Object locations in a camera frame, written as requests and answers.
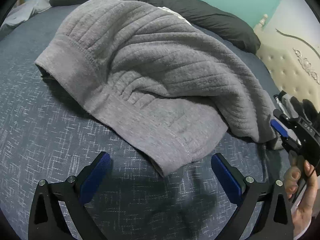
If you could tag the long dark grey pillow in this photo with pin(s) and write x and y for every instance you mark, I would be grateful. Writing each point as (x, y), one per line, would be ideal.
(226, 25)

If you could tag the white t-shirt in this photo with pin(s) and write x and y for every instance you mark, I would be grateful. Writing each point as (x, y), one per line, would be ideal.
(172, 12)

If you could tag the person's right hand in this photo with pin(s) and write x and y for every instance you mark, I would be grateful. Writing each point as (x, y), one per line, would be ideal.
(302, 216)

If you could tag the blue patterned bed sheet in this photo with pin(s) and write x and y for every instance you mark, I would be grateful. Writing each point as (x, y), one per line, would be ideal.
(45, 134)

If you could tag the cream tufted headboard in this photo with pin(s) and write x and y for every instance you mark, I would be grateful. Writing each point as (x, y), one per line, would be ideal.
(292, 62)

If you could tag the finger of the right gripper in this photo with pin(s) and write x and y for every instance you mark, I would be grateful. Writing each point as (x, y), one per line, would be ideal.
(281, 114)
(279, 128)

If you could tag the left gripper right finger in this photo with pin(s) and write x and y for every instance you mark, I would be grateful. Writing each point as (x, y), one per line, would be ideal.
(274, 220)

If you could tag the light grey blanket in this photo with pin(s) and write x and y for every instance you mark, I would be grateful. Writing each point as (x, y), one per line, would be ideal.
(22, 13)

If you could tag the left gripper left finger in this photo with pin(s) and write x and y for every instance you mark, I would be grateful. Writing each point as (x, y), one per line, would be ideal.
(46, 220)

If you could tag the grey quilted sweatshirt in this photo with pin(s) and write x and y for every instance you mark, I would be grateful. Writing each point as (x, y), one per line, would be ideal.
(165, 87)

